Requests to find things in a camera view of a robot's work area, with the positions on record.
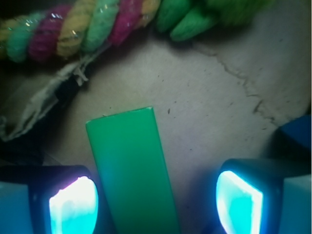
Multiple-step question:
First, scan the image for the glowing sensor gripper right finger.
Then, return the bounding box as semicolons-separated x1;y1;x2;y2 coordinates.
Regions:
215;159;312;234

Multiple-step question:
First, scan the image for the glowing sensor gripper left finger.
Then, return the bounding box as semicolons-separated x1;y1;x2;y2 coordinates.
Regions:
0;165;98;234

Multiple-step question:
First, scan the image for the green block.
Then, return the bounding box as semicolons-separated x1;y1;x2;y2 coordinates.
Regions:
86;107;180;234

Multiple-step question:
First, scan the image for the blue block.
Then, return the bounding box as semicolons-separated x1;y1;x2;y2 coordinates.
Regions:
278;115;312;155

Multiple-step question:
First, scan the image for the brown paper bag tray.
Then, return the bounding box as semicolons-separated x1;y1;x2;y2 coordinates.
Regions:
0;24;312;234

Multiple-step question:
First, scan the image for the green plush toy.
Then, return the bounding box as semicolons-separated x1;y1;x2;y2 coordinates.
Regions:
156;0;273;41

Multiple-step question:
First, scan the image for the multicolour rope toy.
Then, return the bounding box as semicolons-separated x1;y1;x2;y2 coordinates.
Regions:
0;0;160;63

